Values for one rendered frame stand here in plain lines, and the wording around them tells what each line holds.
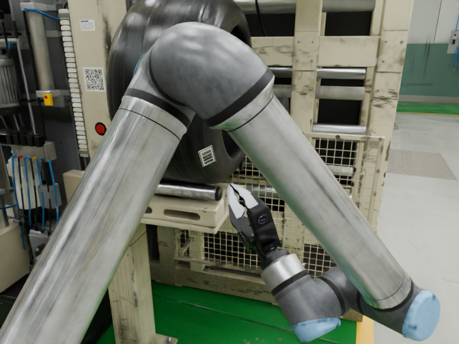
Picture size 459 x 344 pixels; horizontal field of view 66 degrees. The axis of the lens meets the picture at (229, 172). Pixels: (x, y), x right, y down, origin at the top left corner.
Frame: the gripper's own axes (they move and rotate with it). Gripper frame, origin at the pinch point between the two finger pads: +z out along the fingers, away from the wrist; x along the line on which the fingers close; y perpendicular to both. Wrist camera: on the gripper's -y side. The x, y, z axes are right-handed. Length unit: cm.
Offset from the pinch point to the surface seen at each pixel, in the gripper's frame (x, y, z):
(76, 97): -25, 15, 61
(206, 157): -0.7, 4.1, 12.8
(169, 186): -11.8, 21.1, 18.6
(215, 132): 3.8, -0.3, 15.7
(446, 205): 204, 214, -18
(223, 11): 19.3, -15.4, 38.7
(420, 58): 706, 563, 317
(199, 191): -4.9, 19.5, 12.0
